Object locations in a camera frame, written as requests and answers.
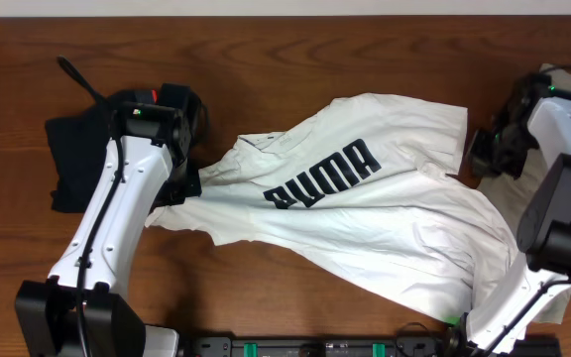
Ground white Puma t-shirt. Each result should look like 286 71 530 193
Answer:
145 92 571 326

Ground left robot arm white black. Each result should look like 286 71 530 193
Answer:
15 83 207 356

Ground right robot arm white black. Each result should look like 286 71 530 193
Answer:
443 67 571 356

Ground grey garment at right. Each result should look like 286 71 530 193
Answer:
478 69 571 235

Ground black folded garment orange trim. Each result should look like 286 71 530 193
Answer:
45 89 158 213

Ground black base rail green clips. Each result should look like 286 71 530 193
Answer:
180 321 562 357

